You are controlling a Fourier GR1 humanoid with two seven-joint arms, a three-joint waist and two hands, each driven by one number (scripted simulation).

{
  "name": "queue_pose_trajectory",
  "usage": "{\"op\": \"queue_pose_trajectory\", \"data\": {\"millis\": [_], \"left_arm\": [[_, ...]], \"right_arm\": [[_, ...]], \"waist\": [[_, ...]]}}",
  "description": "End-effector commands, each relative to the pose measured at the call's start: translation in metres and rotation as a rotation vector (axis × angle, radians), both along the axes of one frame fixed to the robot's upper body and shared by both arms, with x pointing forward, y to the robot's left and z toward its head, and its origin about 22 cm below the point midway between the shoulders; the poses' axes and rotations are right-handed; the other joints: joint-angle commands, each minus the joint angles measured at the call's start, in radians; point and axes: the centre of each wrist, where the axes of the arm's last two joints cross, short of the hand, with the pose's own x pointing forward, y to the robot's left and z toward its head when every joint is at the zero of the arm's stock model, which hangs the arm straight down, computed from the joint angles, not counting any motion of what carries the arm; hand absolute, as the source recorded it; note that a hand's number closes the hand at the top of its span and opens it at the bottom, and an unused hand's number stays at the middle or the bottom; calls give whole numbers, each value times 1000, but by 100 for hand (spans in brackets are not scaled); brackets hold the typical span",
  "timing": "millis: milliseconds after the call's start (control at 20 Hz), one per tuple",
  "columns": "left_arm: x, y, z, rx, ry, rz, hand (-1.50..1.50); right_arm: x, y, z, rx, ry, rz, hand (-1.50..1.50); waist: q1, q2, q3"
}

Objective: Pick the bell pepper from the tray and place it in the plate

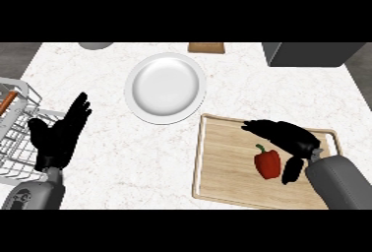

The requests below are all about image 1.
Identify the dark grey box appliance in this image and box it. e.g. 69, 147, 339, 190
261, 42, 367, 68

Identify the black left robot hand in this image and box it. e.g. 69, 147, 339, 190
26, 92, 93, 172

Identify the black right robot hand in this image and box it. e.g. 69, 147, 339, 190
239, 119, 323, 186

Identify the wooden tray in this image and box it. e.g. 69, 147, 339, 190
192, 112, 344, 211

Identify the red bell pepper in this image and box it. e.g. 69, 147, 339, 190
252, 143, 283, 180

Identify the white round plate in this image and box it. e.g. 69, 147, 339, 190
124, 52, 208, 126

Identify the white wire basket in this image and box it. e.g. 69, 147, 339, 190
0, 77, 66, 187

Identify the orange carrot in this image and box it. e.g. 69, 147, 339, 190
0, 91, 21, 116

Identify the brown wooden block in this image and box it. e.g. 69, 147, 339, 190
187, 42, 227, 54

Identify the grey round bowl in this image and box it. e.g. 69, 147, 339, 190
77, 42, 116, 51

